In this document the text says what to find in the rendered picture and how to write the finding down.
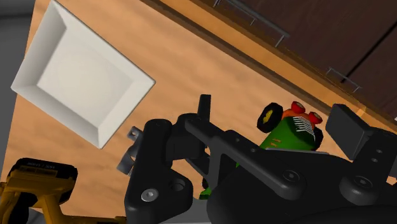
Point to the yellow and black power drill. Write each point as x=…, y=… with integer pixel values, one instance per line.
x=40, y=183

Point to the white square plate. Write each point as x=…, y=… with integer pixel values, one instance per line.
x=83, y=80

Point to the dark brown cabinet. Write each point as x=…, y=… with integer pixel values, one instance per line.
x=325, y=24

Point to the green toy tractor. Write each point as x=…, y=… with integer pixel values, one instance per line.
x=288, y=136

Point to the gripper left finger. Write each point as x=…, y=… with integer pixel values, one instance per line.
x=161, y=145

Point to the grey metal clip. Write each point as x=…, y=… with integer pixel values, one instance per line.
x=129, y=156

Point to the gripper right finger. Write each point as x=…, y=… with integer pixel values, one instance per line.
x=350, y=130

